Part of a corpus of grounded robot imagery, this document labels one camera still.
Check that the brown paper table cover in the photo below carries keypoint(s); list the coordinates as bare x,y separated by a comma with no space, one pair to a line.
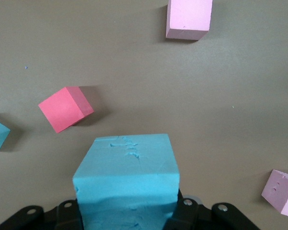
182,95

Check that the red foam cube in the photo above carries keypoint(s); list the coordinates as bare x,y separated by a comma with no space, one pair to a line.
62,110

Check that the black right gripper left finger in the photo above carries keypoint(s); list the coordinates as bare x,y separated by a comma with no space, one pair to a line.
65,215

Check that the pink foam cube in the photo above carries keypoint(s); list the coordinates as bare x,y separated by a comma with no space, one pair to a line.
189,16
280,191

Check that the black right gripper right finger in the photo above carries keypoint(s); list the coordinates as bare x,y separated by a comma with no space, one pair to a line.
194,215

